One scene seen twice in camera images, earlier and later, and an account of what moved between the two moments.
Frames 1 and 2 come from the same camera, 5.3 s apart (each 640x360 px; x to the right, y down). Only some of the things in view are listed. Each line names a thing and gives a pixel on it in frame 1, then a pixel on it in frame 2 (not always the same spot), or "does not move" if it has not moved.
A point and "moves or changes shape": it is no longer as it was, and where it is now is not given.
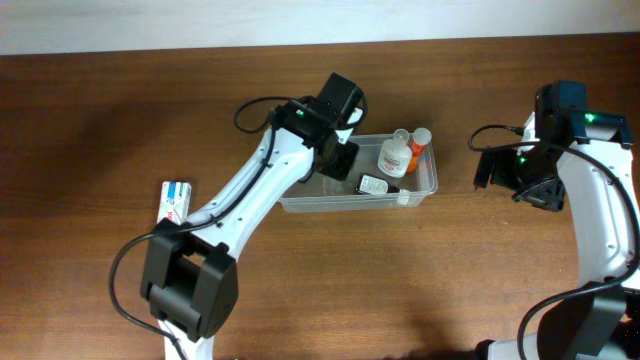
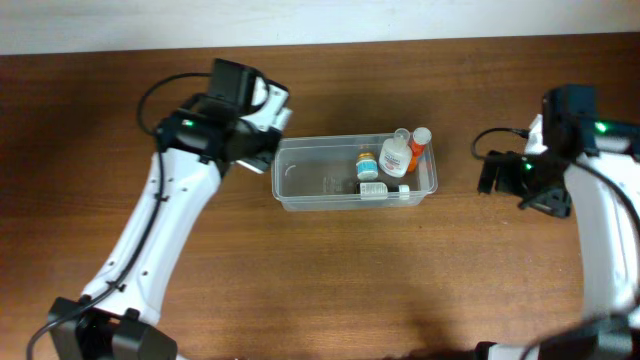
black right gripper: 493,170 does not move
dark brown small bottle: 368,184 moves or changes shape
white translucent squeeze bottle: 395,156 does not move
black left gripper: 341,160 → 255,145
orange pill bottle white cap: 421,137 does not move
